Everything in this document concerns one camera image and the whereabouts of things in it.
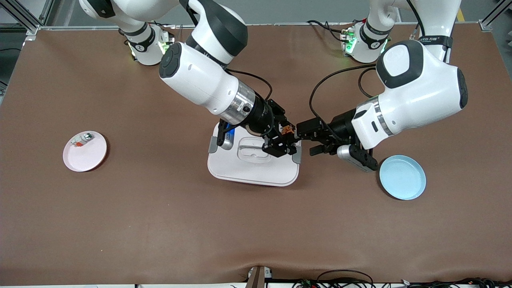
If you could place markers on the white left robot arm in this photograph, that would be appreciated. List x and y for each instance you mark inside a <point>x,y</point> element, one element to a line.
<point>420,88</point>

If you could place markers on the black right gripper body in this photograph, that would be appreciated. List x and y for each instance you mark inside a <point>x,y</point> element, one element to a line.
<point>262,117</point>

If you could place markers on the orange black push-button switch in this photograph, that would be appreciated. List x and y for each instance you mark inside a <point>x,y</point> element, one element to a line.
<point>287,130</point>

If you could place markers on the metal table edge bracket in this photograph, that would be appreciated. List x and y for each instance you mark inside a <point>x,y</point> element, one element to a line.
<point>258,278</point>

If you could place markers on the pink round plate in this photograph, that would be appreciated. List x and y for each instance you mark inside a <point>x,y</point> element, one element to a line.
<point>86,162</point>

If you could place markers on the white lidded box grey clips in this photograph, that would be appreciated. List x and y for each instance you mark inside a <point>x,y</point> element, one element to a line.
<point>256,172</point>

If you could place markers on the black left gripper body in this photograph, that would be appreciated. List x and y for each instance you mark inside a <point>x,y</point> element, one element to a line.
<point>339,124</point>

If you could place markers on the light blue round plate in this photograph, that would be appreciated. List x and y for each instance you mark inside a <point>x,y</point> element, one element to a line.
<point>402,178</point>

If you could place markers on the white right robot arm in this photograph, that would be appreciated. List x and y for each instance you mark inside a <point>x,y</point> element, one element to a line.
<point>200,76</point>

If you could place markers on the aluminium frame post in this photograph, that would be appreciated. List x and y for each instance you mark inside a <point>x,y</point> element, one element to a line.
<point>47,10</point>
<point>494,14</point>

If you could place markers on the aluminium table edge rail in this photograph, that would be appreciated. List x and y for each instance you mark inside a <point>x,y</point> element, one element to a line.
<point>280,24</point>

